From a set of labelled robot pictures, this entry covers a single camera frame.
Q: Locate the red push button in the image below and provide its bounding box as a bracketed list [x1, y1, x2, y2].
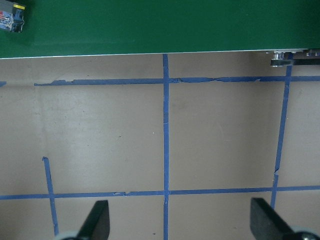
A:
[0, 0, 26, 33]

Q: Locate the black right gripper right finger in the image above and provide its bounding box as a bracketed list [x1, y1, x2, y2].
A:
[249, 197, 295, 240]

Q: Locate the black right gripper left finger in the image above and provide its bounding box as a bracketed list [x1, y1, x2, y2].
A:
[76, 200, 110, 240]

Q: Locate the green conveyor belt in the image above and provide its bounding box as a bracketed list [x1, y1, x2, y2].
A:
[0, 0, 320, 59]

